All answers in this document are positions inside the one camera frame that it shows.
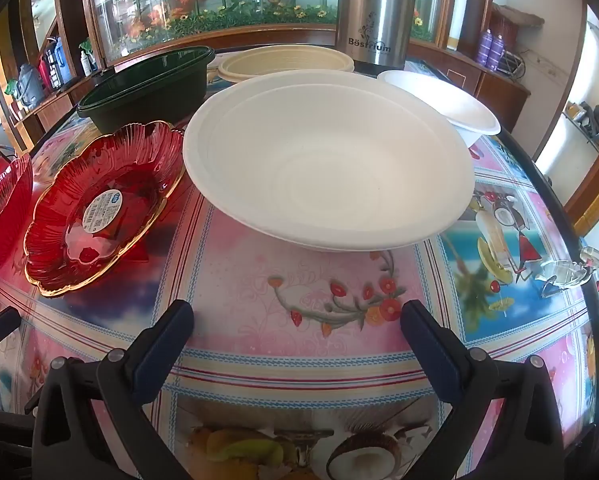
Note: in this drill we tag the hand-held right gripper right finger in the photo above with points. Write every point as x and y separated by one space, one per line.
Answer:
429 355

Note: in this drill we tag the black bag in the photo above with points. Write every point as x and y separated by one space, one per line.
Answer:
592 122

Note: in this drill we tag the red glass bowl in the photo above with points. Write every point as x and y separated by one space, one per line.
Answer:
2 200

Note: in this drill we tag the blue plastic jug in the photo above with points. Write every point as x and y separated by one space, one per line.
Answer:
58 62

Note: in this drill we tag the eyeglasses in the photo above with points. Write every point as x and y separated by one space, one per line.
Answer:
569 270

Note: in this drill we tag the wooden shelf unit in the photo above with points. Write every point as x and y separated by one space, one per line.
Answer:
24 120

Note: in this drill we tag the white spray bottle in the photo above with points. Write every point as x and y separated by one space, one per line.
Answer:
87 62

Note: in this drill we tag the beige plastic bowl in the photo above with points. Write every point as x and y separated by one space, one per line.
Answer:
279 62

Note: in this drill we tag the printed tablecloth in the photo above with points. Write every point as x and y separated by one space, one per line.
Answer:
279 270

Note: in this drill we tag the white foam bowl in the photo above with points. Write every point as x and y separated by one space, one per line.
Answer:
444 100

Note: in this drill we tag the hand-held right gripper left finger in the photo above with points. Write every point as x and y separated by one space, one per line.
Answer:
163 352

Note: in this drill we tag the purple bottle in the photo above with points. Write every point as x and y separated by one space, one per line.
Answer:
497 52
486 47

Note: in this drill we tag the dark green plastic bowl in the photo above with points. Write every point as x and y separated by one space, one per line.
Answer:
129 95

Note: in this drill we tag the red glass scalloped plate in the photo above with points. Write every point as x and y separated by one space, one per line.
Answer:
104 195

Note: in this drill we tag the stainless steel thermos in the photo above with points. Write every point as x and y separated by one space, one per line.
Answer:
379 5

